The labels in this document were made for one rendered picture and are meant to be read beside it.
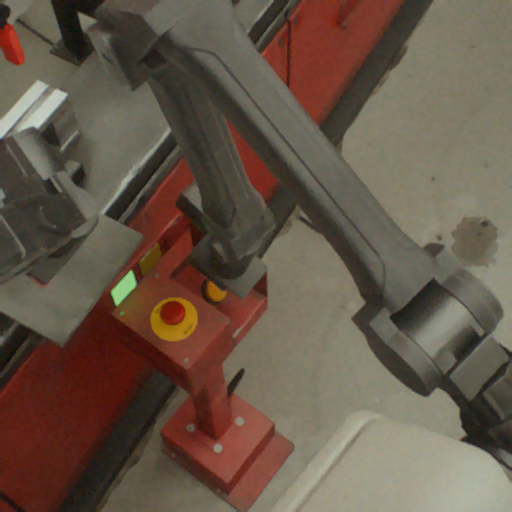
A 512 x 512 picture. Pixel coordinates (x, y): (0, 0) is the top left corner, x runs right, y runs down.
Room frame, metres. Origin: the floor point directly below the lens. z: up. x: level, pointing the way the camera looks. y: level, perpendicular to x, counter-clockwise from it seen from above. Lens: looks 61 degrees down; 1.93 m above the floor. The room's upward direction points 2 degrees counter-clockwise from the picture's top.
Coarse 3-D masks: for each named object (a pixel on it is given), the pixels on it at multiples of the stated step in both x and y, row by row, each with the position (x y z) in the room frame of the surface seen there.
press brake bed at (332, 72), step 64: (320, 0) 1.27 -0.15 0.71; (384, 0) 1.59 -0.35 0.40; (320, 64) 1.29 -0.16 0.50; (384, 64) 1.69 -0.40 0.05; (320, 128) 1.46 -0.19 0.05; (0, 384) 0.44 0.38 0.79; (64, 384) 0.51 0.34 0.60; (128, 384) 0.61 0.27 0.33; (0, 448) 0.39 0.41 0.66; (64, 448) 0.45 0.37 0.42; (128, 448) 0.56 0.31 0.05
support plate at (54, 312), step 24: (0, 192) 0.64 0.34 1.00; (96, 240) 0.55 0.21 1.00; (120, 240) 0.55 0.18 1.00; (72, 264) 0.52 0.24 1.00; (96, 264) 0.52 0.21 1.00; (120, 264) 0.52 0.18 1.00; (0, 288) 0.49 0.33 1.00; (24, 288) 0.49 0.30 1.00; (48, 288) 0.49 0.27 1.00; (72, 288) 0.48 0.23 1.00; (96, 288) 0.48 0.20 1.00; (0, 312) 0.46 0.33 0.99; (24, 312) 0.45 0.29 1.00; (48, 312) 0.45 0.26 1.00; (72, 312) 0.45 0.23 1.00; (48, 336) 0.42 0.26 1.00
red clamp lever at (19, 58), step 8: (0, 8) 0.72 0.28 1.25; (8, 8) 0.72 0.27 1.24; (0, 16) 0.71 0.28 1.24; (8, 16) 0.72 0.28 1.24; (0, 24) 0.72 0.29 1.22; (8, 24) 0.73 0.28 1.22; (0, 32) 0.72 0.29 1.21; (8, 32) 0.72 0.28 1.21; (0, 40) 0.72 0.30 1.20; (8, 40) 0.72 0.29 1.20; (16, 40) 0.72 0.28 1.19; (8, 48) 0.72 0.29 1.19; (16, 48) 0.72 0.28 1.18; (8, 56) 0.72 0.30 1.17; (16, 56) 0.72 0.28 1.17; (16, 64) 0.72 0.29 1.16
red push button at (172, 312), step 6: (162, 306) 0.55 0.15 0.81; (168, 306) 0.55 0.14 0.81; (174, 306) 0.55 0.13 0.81; (180, 306) 0.55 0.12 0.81; (162, 312) 0.54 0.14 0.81; (168, 312) 0.54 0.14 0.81; (174, 312) 0.54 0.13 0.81; (180, 312) 0.54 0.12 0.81; (162, 318) 0.53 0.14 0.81; (168, 318) 0.53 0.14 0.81; (174, 318) 0.53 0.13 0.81; (180, 318) 0.53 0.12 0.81; (168, 324) 0.52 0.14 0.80; (174, 324) 0.52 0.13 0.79
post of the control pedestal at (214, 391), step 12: (216, 372) 0.57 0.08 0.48; (216, 384) 0.57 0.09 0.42; (204, 396) 0.55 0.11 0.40; (216, 396) 0.56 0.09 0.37; (204, 408) 0.56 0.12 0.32; (216, 408) 0.56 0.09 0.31; (228, 408) 0.58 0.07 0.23; (204, 420) 0.56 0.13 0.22; (216, 420) 0.55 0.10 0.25; (228, 420) 0.58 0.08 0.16; (216, 432) 0.55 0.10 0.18
